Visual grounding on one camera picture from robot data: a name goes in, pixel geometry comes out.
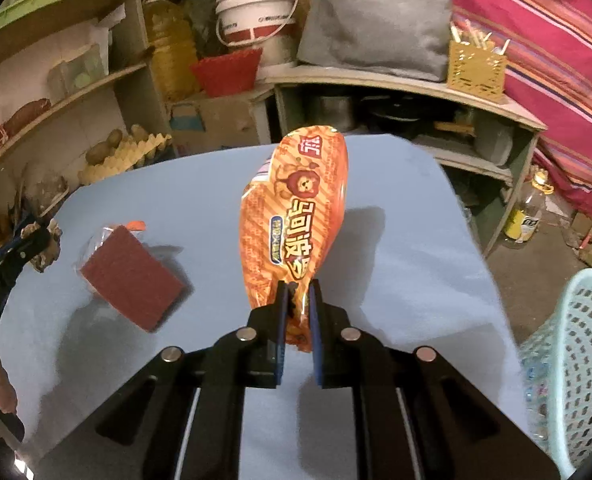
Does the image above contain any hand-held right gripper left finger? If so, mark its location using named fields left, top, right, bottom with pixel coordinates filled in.
left=31, top=280, right=291, bottom=480

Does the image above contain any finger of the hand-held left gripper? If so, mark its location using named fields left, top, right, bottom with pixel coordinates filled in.
left=3, top=225, right=53, bottom=267

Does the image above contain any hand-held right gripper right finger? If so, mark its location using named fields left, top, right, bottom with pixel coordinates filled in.
left=307, top=279, right=561, bottom=480

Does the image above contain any brown paper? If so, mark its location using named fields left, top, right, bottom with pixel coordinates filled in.
left=23, top=220, right=63, bottom=274

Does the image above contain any red scouring pad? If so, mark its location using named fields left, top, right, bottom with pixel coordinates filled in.
left=79, top=220, right=187, bottom=334

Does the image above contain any orange snack bag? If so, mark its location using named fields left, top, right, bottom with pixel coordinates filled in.
left=239, top=127, right=351, bottom=356

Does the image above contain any light blue plastic basket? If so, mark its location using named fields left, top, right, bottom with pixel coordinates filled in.
left=518, top=268, right=592, bottom=478

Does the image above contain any potato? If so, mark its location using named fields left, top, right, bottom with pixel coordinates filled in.
left=85, top=129, right=125, bottom=166

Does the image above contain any egg tray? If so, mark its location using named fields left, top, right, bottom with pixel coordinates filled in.
left=78, top=132, right=175, bottom=186

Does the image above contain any red net bag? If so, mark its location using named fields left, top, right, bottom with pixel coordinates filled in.
left=0, top=99, right=52, bottom=161

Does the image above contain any blue tablecloth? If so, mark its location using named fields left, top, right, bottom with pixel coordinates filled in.
left=0, top=134, right=532, bottom=480

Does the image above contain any wooden shelf unit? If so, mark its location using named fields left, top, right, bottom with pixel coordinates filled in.
left=0, top=0, right=187, bottom=241

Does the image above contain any clear plastic container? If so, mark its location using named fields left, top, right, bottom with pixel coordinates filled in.
left=48, top=45, right=107, bottom=104

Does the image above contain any cardboard box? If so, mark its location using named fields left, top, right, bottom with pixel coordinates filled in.
left=168, top=95, right=261, bottom=156

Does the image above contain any small metal pot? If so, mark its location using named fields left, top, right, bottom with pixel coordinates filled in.
left=308, top=94, right=355, bottom=134

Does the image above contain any clear bottle yellow label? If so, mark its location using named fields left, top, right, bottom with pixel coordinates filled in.
left=504, top=180, right=552, bottom=246

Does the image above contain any yellow oil bottle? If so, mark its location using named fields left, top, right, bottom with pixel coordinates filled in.
left=142, top=0, right=199, bottom=104

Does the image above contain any green plastic tray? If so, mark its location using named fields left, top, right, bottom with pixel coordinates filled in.
left=0, top=0, right=75, bottom=44

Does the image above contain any dark frying pan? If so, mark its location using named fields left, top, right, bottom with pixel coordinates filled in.
left=363, top=95, right=437, bottom=136

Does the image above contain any red plastic basket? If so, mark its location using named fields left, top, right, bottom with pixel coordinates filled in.
left=190, top=47, right=265, bottom=99

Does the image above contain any white low cabinet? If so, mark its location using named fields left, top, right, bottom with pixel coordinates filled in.
left=253, top=65, right=548, bottom=261

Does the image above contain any white plastic container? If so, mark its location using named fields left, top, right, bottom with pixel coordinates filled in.
left=476, top=115, right=514, bottom=166

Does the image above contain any yellow utensil holder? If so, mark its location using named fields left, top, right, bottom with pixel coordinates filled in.
left=446, top=40, right=508, bottom=104

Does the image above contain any grey fabric bag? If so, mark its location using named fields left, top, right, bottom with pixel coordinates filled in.
left=296, top=0, right=454, bottom=84

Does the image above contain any white plastic bucket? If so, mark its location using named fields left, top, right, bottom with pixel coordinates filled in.
left=215, top=0, right=299, bottom=69

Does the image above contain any bundle of utensils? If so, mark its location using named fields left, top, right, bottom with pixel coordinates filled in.
left=450, top=19, right=511, bottom=54

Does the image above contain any red striped cloth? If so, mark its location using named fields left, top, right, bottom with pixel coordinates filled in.
left=286, top=0, right=592, bottom=218

